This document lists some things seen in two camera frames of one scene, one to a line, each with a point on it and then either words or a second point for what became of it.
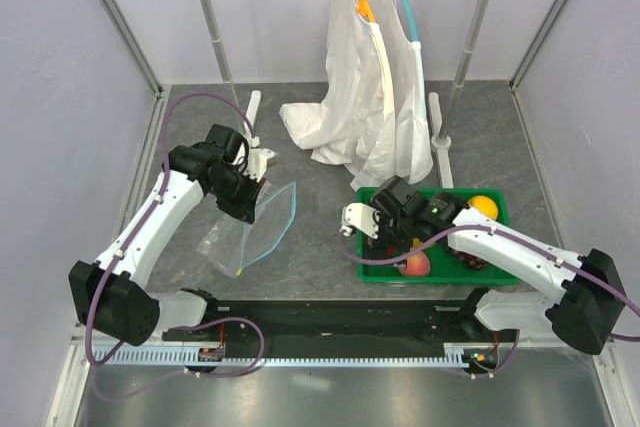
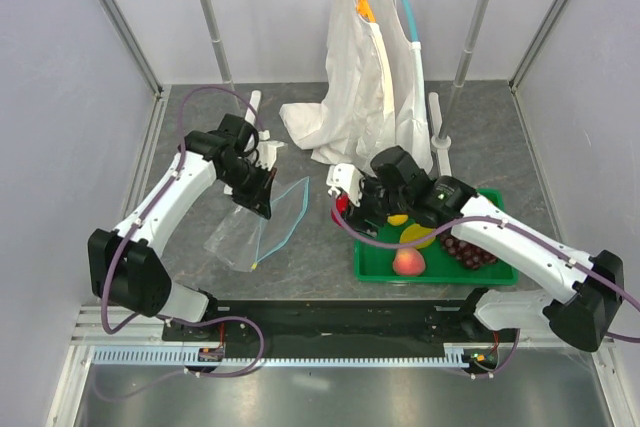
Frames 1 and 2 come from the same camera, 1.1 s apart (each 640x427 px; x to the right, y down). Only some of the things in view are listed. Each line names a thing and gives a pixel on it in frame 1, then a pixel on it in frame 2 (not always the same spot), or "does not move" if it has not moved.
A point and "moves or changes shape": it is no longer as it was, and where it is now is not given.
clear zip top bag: x=233 y=244 moves or changes shape
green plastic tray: x=443 y=269 does not move
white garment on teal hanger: x=414 y=162 does not move
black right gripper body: x=393 y=234 → x=376 y=204
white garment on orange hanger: x=356 y=117 does not move
